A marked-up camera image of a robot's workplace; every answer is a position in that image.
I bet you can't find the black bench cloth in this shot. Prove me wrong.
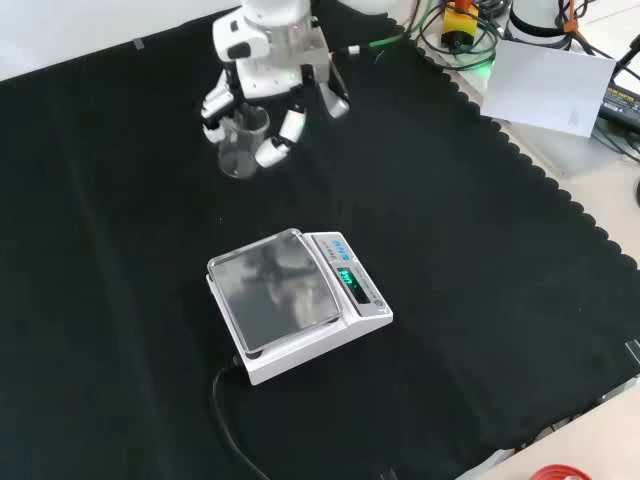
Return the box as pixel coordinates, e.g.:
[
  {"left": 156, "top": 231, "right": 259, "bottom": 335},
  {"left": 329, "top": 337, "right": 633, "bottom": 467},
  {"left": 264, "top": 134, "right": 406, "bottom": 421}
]
[{"left": 0, "top": 5, "right": 640, "bottom": 480}]

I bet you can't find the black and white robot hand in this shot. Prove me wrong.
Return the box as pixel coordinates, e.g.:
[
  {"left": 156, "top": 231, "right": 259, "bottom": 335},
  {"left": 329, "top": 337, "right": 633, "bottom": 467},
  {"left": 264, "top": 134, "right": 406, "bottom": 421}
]
[{"left": 200, "top": 9, "right": 351, "bottom": 169}]

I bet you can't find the green cable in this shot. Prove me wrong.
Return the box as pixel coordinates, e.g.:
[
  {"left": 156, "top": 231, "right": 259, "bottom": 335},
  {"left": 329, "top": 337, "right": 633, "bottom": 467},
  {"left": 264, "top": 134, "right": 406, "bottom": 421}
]
[{"left": 368, "top": 0, "right": 496, "bottom": 69}]

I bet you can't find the white electronic balance steel pan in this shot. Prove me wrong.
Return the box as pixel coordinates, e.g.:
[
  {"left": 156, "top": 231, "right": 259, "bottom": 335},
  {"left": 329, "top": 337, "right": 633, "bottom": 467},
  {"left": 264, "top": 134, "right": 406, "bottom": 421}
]
[{"left": 205, "top": 228, "right": 395, "bottom": 387}]

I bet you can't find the black balance power cable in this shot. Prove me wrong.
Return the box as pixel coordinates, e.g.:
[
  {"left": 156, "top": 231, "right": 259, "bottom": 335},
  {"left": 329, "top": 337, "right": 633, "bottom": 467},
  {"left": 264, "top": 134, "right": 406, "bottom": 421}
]
[{"left": 211, "top": 353, "right": 274, "bottom": 480}]

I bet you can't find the pale white board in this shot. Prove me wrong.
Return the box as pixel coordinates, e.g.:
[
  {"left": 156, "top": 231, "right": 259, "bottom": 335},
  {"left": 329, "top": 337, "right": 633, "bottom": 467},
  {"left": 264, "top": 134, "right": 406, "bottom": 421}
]
[{"left": 479, "top": 39, "right": 618, "bottom": 138}]

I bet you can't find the yellow stop button box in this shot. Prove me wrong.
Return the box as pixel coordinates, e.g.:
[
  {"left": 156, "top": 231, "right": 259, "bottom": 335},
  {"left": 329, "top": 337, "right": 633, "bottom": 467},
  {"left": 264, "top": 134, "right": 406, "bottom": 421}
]
[{"left": 439, "top": 0, "right": 484, "bottom": 46}]

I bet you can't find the orange cable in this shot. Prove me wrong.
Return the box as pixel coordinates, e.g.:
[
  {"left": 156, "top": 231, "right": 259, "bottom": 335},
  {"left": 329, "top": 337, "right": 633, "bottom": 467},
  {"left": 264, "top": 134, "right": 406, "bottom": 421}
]
[{"left": 564, "top": 0, "right": 587, "bottom": 51}]

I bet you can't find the clear glass beaker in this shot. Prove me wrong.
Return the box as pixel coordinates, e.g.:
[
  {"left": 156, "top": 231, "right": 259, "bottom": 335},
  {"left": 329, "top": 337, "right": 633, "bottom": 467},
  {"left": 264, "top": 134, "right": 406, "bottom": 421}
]
[{"left": 218, "top": 105, "right": 271, "bottom": 180}]

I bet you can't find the red round object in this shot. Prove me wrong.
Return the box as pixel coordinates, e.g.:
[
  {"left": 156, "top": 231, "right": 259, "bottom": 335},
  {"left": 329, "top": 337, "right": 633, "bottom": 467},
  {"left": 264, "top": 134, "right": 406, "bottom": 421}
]
[{"left": 530, "top": 463, "right": 597, "bottom": 480}]

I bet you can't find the black power adapter yellow label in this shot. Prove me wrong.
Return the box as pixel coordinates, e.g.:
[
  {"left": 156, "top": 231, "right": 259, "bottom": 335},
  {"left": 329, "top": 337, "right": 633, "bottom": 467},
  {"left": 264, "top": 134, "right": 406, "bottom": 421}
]
[{"left": 597, "top": 79, "right": 640, "bottom": 125}]

